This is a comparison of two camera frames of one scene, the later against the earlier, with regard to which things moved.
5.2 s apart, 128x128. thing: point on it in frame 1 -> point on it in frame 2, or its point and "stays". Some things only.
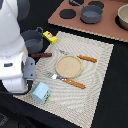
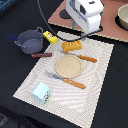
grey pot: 34,40 stays
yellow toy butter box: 50,37 stays
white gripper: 16,72 -> 88,11
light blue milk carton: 40,92 stays
